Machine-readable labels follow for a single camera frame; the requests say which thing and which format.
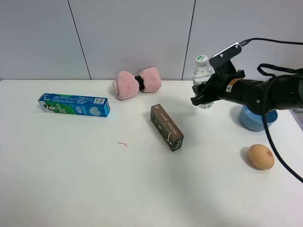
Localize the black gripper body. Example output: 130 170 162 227
201 70 245 102

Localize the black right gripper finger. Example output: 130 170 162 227
192 80 211 95

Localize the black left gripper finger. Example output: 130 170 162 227
190 95 214 105

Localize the clear plastic water bottle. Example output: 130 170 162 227
192 55 214 109

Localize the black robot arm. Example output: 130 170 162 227
191 70 303 115

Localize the brown rectangular carton box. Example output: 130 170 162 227
150 104 184 152

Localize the blue plastic bowl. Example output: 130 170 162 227
239 106 278 131

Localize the brown egg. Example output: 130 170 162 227
248 144 275 170

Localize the blue green toothpaste box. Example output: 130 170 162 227
38 93 110 117

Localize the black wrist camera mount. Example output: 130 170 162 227
209 43 242 76

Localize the black cable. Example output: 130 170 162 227
239 37 303 184

